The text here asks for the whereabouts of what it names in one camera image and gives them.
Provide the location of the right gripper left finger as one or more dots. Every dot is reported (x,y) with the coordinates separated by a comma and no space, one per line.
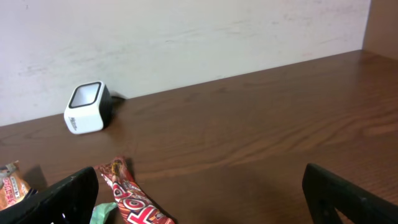
(70,200)

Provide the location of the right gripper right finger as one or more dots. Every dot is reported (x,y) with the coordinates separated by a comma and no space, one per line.
(327,194)

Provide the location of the mint green snack packet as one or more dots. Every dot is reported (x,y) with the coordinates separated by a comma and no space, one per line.
(101,212)

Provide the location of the yellow snack chip bag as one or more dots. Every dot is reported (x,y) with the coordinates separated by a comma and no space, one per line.
(14,188)

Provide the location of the orange chocolate bar wrapper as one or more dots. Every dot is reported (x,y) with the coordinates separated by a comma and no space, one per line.
(134,205)

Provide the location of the white barcode scanner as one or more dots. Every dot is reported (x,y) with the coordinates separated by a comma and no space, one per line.
(89,108)

